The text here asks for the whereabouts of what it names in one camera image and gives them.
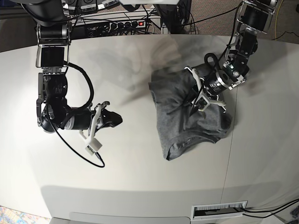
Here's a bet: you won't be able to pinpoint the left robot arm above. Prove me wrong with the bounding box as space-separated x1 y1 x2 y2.
184 0 278 112

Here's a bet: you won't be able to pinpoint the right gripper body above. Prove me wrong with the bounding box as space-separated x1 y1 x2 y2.
96 109 123 128

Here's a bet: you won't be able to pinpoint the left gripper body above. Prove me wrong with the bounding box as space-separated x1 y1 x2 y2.
186 85 208 107

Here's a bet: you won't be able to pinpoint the yellow cable on floor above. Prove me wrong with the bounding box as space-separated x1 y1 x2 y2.
273 0 299 40

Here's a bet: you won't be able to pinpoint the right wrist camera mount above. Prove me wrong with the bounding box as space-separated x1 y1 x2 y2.
53 101 110 168

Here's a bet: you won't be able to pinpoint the black power strip red switch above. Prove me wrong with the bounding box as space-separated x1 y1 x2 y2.
86 20 147 35

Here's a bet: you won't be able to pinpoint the black cables at table edge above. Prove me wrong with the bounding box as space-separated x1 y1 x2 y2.
242 199 299 219

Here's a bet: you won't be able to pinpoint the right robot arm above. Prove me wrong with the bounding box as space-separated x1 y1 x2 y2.
19 0 123 133

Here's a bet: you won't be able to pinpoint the grey T-shirt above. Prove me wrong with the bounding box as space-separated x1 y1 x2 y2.
149 69 232 161

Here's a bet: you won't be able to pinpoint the white table cable grommet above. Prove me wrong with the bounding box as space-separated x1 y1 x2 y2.
191 201 248 221

